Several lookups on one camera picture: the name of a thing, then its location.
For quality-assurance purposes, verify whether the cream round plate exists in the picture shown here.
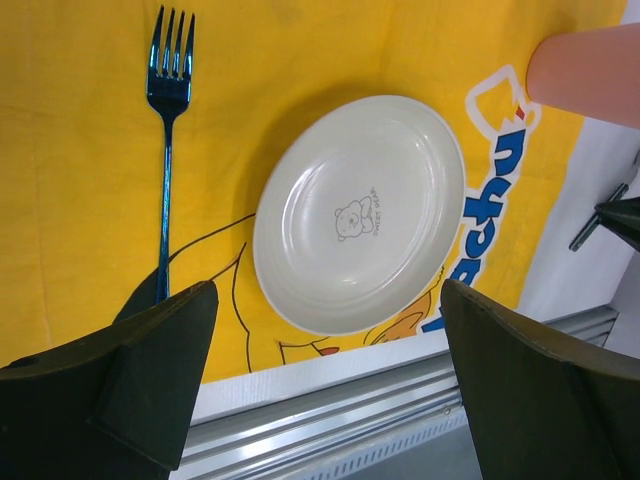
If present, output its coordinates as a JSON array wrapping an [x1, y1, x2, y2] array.
[[253, 95, 466, 336]]

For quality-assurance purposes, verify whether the silver spoon green handle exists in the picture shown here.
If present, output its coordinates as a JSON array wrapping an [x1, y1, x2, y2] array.
[[569, 183, 629, 252]]

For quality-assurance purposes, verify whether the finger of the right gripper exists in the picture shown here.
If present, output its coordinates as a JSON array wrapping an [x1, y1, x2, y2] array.
[[595, 197, 640, 250]]

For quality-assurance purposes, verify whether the blue metallic fork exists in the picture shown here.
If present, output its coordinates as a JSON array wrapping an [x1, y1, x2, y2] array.
[[146, 8, 195, 303]]

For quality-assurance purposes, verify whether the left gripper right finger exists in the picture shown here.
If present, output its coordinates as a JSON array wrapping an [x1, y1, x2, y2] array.
[[441, 280, 639, 479]]

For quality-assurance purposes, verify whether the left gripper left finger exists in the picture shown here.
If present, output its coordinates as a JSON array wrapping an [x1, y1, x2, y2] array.
[[1, 281, 219, 479]]

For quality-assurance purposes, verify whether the pink plastic cup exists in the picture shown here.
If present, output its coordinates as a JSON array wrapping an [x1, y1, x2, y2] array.
[[526, 23, 639, 129]]

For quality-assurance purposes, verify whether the yellow pikachu placemat cloth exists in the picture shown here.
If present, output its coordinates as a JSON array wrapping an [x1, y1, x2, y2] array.
[[1, 1, 631, 381]]

